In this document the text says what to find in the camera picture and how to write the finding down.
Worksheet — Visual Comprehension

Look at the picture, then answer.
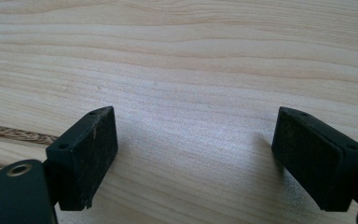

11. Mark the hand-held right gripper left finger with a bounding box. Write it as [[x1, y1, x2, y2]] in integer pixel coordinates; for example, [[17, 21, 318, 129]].
[[45, 105, 119, 212]]

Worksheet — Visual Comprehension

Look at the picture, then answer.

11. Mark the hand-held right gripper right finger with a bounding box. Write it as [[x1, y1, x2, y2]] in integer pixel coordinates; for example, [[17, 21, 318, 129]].
[[270, 105, 358, 213]]

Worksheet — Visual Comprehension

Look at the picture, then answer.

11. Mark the brown wooden chopstick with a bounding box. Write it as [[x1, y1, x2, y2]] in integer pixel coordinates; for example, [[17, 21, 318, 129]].
[[0, 121, 59, 147]]

